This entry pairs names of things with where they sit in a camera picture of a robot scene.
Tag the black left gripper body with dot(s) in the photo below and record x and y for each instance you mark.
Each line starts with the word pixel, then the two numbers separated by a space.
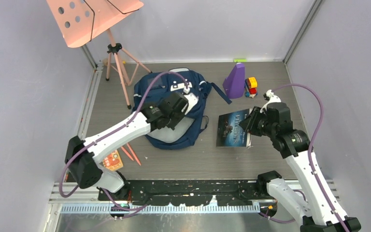
pixel 174 119

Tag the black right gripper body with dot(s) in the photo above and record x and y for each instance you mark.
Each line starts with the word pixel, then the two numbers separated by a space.
pixel 263 127

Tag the purple cover book bottom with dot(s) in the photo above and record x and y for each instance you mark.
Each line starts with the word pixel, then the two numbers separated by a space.
pixel 230 133

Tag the navy blue backpack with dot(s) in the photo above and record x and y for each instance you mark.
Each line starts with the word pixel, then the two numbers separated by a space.
pixel 186 132

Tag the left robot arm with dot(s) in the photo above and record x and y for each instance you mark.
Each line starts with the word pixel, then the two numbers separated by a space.
pixel 84 157

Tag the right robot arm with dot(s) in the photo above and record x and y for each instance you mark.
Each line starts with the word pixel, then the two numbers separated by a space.
pixel 317 210

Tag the toy block car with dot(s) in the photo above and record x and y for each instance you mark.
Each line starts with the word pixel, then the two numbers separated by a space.
pixel 250 87

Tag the purple metronome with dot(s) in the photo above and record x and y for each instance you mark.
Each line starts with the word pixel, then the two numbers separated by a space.
pixel 233 85

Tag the orange pen right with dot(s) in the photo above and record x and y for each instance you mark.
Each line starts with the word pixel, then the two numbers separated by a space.
pixel 134 154

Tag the orange pen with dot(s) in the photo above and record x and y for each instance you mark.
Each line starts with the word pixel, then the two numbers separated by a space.
pixel 127 153
pixel 134 154

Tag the orange pen left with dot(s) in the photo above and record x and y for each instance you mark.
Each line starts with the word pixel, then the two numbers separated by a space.
pixel 127 153

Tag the orange spiral notepad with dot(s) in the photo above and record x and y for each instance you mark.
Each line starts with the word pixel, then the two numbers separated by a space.
pixel 113 161

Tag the pink music stand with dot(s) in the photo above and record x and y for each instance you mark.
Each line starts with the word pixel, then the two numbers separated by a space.
pixel 80 21

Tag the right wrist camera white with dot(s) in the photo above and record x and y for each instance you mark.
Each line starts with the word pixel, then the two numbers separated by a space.
pixel 270 97

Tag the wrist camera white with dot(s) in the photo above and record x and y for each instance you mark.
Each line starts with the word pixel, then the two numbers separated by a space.
pixel 270 97
pixel 192 100

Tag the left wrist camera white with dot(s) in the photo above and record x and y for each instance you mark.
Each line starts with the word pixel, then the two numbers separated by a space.
pixel 192 100

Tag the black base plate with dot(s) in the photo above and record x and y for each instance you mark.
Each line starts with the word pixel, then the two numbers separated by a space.
pixel 192 192

